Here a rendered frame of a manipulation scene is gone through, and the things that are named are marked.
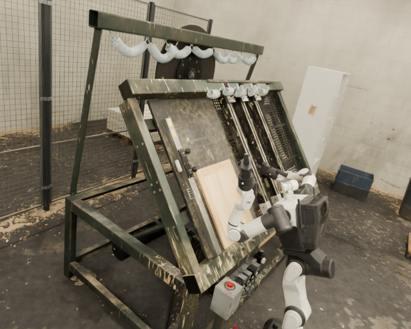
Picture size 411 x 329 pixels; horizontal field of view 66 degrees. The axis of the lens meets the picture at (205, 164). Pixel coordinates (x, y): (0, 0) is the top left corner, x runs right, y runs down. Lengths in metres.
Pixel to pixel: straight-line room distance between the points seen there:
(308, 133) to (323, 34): 2.27
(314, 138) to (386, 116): 1.73
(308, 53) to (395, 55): 1.56
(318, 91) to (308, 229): 4.02
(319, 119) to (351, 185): 1.37
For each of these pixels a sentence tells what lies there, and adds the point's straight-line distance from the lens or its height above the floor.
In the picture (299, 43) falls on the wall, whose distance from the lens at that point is 7.33.
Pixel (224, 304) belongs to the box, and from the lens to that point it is 1.89.
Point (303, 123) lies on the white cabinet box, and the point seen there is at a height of 1.11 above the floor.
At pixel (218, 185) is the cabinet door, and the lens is 2.29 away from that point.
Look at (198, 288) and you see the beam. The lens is 1.95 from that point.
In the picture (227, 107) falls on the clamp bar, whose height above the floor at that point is 1.67.
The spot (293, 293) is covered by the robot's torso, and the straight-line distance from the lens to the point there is 2.27.
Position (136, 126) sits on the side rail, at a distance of 1.93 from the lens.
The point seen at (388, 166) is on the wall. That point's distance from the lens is 7.18.
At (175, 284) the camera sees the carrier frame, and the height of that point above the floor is 0.75.
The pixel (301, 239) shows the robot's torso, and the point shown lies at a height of 1.18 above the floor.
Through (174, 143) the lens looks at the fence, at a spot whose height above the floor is 1.51.
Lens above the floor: 2.17
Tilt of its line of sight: 22 degrees down
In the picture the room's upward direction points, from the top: 11 degrees clockwise
